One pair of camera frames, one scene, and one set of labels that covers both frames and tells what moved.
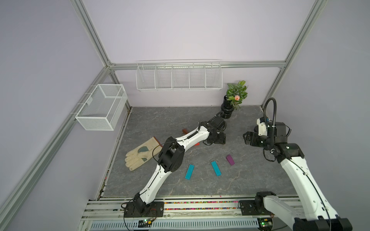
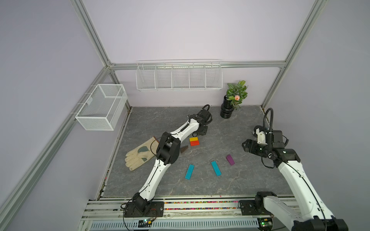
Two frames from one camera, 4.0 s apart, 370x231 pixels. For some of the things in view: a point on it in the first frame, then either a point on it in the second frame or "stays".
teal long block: (216, 168) stays
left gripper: (222, 140) -> (204, 133)
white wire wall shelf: (179, 74) stays
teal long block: (190, 171) stays
